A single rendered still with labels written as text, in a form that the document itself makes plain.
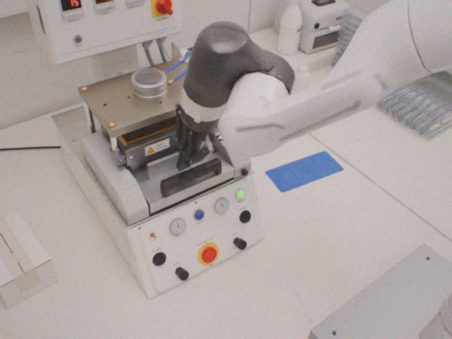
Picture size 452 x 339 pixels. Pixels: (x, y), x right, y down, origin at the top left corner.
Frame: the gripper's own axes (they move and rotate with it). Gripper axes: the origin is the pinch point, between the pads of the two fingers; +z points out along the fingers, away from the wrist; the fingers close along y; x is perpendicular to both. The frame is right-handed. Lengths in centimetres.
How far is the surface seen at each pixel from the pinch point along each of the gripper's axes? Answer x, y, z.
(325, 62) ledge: 89, -33, 39
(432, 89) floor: 229, -33, 121
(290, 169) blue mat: 39.4, 4.2, 27.6
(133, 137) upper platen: -8.0, -9.3, -0.4
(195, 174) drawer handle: 0.5, 4.0, 0.8
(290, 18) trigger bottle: 76, -47, 26
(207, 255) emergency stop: -0.7, 17.9, 17.7
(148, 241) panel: -13.2, 10.2, 11.4
